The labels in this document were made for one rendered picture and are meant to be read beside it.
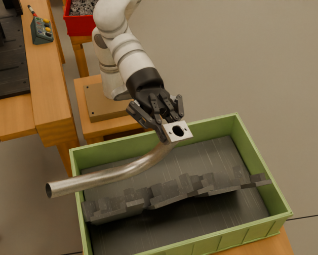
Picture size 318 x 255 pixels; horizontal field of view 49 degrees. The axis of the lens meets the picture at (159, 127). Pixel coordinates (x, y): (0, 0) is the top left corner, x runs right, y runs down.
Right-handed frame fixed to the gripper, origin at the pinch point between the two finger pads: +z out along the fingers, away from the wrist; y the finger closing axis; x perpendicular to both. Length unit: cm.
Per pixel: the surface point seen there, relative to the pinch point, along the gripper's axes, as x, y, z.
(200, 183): 19.1, 16.2, 6.8
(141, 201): 23.7, 1.0, 5.0
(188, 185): 30.9, 21.6, 3.2
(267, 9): 91, 253, -149
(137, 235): 52, 11, 8
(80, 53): 82, 38, -96
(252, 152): 29, 52, 0
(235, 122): 32, 55, -14
